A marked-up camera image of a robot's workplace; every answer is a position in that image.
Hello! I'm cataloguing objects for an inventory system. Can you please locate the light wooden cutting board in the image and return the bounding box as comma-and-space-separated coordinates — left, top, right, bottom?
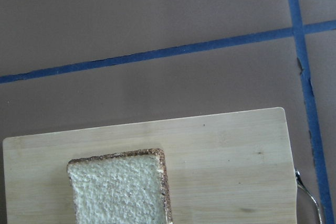
3, 108, 297, 223

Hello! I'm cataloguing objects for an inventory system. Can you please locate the white bread slice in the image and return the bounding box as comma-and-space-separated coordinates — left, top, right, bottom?
67, 148, 173, 223

